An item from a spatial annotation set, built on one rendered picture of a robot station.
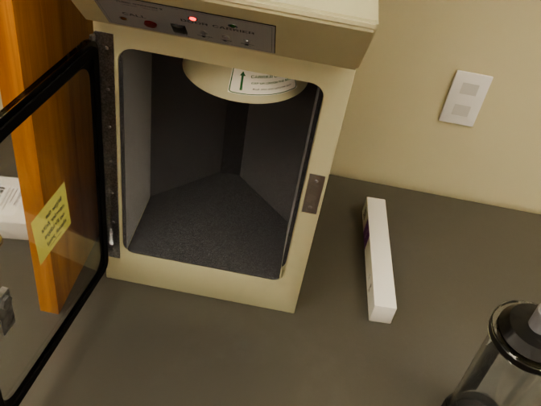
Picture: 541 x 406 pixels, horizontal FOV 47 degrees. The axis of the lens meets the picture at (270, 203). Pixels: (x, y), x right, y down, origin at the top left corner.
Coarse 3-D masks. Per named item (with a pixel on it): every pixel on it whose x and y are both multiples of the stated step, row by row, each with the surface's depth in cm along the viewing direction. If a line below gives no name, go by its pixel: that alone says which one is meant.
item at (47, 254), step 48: (0, 144) 60; (48, 144) 69; (0, 192) 62; (48, 192) 73; (96, 192) 86; (0, 240) 65; (48, 240) 76; (96, 240) 91; (48, 288) 80; (0, 336) 71; (48, 336) 84; (0, 384) 74
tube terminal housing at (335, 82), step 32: (128, 32) 75; (224, 64) 76; (256, 64) 75; (288, 64) 75; (320, 64) 74; (320, 128) 80; (320, 160) 83; (128, 256) 100; (288, 256) 95; (192, 288) 103; (224, 288) 102; (256, 288) 101; (288, 288) 100
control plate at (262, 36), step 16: (96, 0) 64; (112, 0) 63; (128, 0) 63; (112, 16) 68; (128, 16) 67; (144, 16) 66; (160, 16) 65; (176, 16) 64; (192, 16) 64; (208, 16) 63; (224, 16) 62; (176, 32) 70; (192, 32) 69; (208, 32) 68; (224, 32) 67; (240, 32) 66; (256, 32) 65; (272, 32) 64; (256, 48) 70; (272, 48) 69
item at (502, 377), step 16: (496, 320) 78; (496, 336) 76; (480, 352) 82; (496, 352) 78; (512, 352) 75; (480, 368) 82; (496, 368) 78; (512, 368) 76; (464, 384) 86; (480, 384) 82; (496, 384) 79; (512, 384) 78; (528, 384) 77; (464, 400) 86; (480, 400) 83; (496, 400) 81; (512, 400) 80; (528, 400) 80
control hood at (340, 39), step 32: (160, 0) 61; (192, 0) 60; (224, 0) 59; (256, 0) 59; (288, 0) 59; (320, 0) 60; (352, 0) 61; (160, 32) 71; (288, 32) 63; (320, 32) 61; (352, 32) 60; (352, 64) 69
